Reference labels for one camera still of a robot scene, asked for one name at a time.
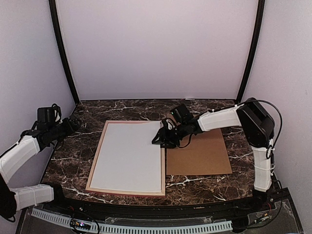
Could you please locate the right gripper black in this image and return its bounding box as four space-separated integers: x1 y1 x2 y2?
152 122 188 148

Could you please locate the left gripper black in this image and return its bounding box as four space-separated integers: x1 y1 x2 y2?
48 114 82 142

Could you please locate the brown cardboard backing board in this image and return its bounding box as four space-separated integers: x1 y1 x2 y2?
166 128 233 176

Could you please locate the white mat board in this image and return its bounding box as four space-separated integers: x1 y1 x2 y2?
89 121 164 193

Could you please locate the landscape photo print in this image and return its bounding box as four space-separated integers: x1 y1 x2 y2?
90 121 164 192

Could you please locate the pink wooden picture frame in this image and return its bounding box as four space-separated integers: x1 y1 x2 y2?
85 119 166 197

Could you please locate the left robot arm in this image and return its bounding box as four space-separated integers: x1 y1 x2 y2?
0 103 81 223

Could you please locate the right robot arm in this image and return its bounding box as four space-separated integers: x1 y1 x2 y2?
152 97 280 193

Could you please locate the black front rail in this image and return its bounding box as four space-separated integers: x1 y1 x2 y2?
35 191 285 221

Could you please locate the white slotted cable duct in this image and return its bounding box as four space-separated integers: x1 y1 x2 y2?
31 208 233 234

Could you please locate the left black corner post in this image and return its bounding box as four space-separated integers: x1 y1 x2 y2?
48 0 80 106

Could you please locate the black corner post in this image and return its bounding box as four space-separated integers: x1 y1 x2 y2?
235 0 265 103
48 0 80 106

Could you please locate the right black corner post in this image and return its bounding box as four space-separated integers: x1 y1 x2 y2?
235 0 265 103

